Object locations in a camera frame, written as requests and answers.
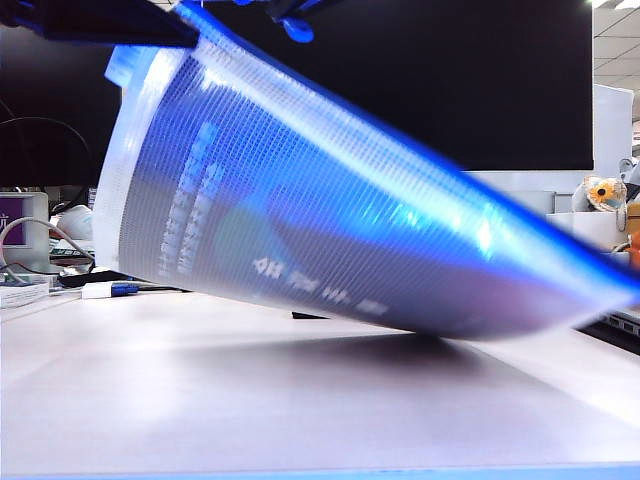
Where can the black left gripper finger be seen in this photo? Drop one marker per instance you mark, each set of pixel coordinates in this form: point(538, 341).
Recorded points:
point(100, 22)

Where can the transparent file bag blue zipper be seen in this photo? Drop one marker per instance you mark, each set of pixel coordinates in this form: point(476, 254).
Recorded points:
point(300, 200)

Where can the large black monitor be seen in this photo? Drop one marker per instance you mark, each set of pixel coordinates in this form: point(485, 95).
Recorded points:
point(50, 100)

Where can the white plastic bottle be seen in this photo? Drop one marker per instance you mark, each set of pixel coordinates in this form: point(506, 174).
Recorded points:
point(80, 220)

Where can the white device purple screen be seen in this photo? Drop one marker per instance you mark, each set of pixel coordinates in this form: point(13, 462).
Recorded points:
point(20, 230)

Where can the black monitor base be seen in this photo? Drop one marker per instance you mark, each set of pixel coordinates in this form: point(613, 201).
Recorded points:
point(75, 280)

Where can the white adapter blue VGA plug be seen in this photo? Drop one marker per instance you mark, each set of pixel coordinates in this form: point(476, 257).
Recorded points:
point(102, 290)

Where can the stack of white papers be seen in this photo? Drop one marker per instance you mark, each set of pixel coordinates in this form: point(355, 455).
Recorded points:
point(22, 295)

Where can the black AOC monitor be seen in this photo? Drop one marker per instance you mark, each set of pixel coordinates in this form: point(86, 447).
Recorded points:
point(450, 75)

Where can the white board panel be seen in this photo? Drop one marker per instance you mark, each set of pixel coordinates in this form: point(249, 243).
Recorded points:
point(612, 130)

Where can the plush toy orange flower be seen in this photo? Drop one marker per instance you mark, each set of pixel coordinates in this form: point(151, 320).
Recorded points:
point(602, 192)

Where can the orange object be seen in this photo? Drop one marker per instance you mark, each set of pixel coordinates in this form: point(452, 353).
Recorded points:
point(634, 250)

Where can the laptop edge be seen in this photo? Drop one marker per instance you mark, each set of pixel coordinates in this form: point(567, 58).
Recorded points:
point(620, 322)

